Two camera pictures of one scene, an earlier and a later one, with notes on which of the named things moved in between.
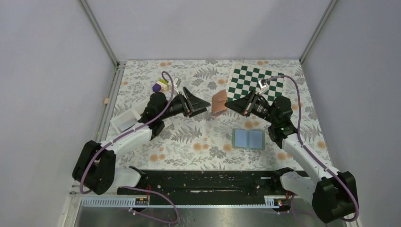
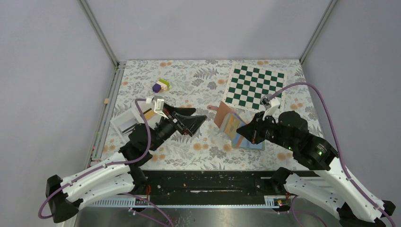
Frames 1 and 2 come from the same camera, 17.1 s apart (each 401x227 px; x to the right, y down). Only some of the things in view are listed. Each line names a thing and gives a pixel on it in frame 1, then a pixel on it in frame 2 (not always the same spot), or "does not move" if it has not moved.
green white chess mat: x=244 y=80 does not move
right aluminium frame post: x=330 y=9 does not move
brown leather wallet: x=218 y=101 to x=223 y=109
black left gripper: x=188 y=102 to x=177 y=122
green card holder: x=252 y=139 does not move
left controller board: x=141 y=201 does not move
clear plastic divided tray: x=126 y=120 does not move
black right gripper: x=248 y=104 to x=259 y=128
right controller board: x=282 y=202 does not move
